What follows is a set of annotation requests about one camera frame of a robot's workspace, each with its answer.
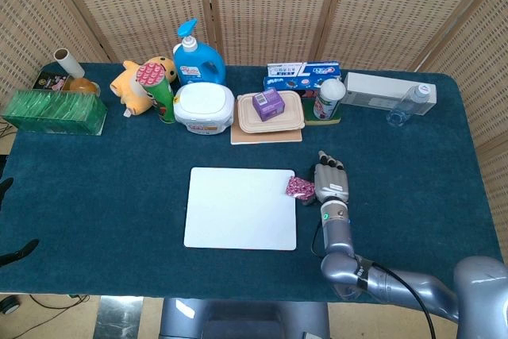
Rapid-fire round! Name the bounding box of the amber round jar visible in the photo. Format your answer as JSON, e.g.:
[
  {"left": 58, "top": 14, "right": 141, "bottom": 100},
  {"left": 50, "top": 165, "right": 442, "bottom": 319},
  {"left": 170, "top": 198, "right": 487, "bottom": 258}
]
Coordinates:
[{"left": 63, "top": 76, "right": 101, "bottom": 96}]

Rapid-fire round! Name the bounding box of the green transparent tea box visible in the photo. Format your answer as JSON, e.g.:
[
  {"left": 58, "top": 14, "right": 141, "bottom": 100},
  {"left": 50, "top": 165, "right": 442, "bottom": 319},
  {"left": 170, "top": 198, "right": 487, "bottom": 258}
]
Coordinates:
[{"left": 1, "top": 89, "right": 109, "bottom": 137}]

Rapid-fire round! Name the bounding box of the black caster wheel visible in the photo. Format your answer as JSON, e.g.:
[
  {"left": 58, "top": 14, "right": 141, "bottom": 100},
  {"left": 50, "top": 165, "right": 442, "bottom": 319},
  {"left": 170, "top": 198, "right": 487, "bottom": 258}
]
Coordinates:
[{"left": 0, "top": 295, "right": 21, "bottom": 315}]

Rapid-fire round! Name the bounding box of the woven folding screen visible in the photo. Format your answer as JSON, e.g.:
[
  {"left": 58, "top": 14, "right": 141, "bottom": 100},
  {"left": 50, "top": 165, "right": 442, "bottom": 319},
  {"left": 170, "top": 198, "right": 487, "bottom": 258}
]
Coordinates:
[{"left": 0, "top": 0, "right": 508, "bottom": 245}]

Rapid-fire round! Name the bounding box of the green chips can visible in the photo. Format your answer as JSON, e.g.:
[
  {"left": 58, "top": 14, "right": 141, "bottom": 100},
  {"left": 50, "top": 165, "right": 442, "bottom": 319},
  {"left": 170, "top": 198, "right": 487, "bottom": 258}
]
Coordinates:
[{"left": 135, "top": 63, "right": 176, "bottom": 125}]

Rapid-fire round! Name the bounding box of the cardboard tube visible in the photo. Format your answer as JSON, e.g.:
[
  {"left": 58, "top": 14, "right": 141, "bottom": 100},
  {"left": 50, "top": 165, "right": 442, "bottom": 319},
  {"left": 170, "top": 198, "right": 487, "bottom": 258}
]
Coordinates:
[{"left": 53, "top": 48, "right": 86, "bottom": 79}]

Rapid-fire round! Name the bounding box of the metal table leg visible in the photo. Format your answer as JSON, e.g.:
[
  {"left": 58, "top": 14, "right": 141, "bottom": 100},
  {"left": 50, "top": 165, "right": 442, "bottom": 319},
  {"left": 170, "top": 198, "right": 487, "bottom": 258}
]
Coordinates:
[{"left": 97, "top": 295, "right": 144, "bottom": 339}]

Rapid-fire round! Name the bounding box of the clear plastic bottle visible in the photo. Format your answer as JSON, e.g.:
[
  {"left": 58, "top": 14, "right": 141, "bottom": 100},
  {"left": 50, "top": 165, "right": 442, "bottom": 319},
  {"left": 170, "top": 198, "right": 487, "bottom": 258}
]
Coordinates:
[{"left": 386, "top": 83, "right": 432, "bottom": 128}]

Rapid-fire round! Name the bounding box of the purple carton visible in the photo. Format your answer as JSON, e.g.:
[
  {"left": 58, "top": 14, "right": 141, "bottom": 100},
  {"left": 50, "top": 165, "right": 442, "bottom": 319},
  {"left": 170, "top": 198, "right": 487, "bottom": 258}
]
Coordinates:
[{"left": 252, "top": 89, "right": 287, "bottom": 121}]

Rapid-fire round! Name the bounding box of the white rectangular box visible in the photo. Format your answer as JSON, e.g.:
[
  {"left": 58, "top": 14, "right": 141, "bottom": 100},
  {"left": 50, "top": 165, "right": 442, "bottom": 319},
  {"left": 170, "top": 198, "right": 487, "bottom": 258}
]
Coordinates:
[{"left": 341, "top": 71, "right": 437, "bottom": 117}]

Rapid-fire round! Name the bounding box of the dark box with pink print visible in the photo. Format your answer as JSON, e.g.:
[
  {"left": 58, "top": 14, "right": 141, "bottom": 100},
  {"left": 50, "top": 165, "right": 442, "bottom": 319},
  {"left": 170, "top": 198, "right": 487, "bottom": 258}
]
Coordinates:
[{"left": 32, "top": 71, "right": 72, "bottom": 91}]

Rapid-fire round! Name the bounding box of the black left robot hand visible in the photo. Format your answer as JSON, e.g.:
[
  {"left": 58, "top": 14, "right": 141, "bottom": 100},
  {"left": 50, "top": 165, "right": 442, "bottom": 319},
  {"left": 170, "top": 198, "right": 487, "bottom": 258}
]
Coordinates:
[{"left": 0, "top": 238, "right": 40, "bottom": 269}]

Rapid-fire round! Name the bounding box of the blue toothpaste box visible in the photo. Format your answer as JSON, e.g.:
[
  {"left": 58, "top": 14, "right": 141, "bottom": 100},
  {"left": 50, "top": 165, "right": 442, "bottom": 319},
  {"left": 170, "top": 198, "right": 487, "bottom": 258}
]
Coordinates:
[{"left": 264, "top": 61, "right": 343, "bottom": 93}]

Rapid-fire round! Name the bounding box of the grey robot torso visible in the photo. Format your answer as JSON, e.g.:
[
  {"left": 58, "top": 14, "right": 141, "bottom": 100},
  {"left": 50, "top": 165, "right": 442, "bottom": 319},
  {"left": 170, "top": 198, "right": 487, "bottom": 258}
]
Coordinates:
[{"left": 158, "top": 298, "right": 330, "bottom": 339}]

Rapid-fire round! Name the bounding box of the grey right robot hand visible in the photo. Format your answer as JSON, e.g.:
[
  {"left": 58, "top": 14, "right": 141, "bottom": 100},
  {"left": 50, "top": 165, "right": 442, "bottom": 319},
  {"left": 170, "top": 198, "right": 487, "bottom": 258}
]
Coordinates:
[{"left": 301, "top": 150, "right": 351, "bottom": 207}]

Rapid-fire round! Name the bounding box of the white rectangular board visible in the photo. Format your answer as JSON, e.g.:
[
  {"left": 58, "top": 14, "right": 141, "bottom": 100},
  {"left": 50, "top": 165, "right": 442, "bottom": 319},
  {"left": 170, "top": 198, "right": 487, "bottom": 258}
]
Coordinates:
[{"left": 183, "top": 167, "right": 298, "bottom": 252}]

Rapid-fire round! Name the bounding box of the teal table cloth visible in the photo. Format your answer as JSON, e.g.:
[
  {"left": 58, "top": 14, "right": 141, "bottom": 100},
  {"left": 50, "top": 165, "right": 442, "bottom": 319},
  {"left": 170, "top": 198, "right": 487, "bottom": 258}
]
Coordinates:
[{"left": 0, "top": 61, "right": 503, "bottom": 308}]

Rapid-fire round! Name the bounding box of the yellow green sponge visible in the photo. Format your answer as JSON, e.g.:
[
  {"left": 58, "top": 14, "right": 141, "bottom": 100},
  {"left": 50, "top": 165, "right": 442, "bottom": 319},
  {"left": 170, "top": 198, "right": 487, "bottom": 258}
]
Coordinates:
[{"left": 303, "top": 98, "right": 343, "bottom": 126}]

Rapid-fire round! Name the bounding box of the beige lunch box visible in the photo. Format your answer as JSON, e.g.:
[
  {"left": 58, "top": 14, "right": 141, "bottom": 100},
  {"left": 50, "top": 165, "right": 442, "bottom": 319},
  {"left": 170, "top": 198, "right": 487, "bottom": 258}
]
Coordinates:
[{"left": 237, "top": 91, "right": 306, "bottom": 134}]

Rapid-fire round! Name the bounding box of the yellow plush toy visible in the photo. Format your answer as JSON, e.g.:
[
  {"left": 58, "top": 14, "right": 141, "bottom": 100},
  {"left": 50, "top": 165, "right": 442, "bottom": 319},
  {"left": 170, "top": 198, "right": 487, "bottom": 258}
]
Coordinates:
[{"left": 110, "top": 56, "right": 177, "bottom": 117}]

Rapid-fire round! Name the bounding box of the thin tan cutting board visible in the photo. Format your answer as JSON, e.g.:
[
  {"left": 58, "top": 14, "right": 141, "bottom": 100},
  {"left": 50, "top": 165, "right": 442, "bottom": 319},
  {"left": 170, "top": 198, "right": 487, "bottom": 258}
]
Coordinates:
[{"left": 230, "top": 116, "right": 303, "bottom": 145}]

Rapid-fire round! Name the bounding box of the blue detergent bottle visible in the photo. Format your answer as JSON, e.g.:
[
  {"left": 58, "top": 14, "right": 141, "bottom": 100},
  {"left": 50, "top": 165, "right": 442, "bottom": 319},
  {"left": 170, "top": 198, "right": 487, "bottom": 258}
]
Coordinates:
[{"left": 172, "top": 17, "right": 228, "bottom": 88}]

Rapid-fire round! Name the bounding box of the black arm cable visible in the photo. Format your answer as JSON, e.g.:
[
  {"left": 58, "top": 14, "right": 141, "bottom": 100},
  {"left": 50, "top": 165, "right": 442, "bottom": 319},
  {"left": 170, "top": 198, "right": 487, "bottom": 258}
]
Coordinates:
[{"left": 311, "top": 222, "right": 436, "bottom": 339}]

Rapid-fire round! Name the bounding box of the white wet wipes container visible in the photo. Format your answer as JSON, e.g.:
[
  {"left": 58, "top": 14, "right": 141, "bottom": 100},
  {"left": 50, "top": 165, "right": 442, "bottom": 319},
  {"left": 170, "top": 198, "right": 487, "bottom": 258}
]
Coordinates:
[{"left": 173, "top": 83, "right": 235, "bottom": 137}]

